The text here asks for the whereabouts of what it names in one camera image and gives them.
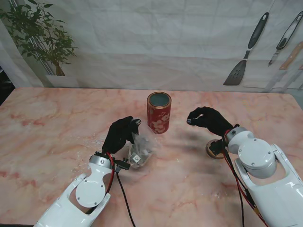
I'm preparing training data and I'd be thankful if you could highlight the gold round tin lid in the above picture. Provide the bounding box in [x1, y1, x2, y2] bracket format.
[205, 139, 225, 159]

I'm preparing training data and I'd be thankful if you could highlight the red floral tea tin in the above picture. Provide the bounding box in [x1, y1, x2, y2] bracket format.
[147, 91, 171, 135]

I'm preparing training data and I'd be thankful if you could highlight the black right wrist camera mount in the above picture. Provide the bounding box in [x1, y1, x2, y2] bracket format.
[208, 139, 225, 157]

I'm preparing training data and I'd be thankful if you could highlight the clear plastic tea bag pouch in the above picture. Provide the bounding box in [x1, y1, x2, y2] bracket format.
[126, 132, 159, 170]

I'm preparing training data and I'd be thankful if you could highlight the white printed backdrop cloth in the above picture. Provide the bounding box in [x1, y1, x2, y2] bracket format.
[0, 0, 303, 93]

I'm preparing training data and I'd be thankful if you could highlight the red black arm cable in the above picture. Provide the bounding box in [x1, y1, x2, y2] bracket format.
[223, 132, 269, 227]
[104, 152, 137, 227]

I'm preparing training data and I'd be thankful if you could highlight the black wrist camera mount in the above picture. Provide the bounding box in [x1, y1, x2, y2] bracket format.
[115, 158, 131, 173]
[208, 139, 225, 157]

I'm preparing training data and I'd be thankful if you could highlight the red black right arm cable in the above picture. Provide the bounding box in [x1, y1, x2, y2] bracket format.
[223, 132, 269, 227]

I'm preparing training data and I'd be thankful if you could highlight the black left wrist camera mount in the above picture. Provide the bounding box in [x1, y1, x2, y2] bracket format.
[115, 158, 131, 173]

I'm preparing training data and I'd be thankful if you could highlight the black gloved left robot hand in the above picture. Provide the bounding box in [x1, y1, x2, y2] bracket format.
[102, 115, 142, 154]

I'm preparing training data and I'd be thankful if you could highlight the red black left arm cable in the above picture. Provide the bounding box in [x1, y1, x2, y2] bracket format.
[104, 152, 137, 227]

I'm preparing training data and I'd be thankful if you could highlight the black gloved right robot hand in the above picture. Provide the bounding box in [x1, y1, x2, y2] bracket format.
[186, 106, 234, 137]

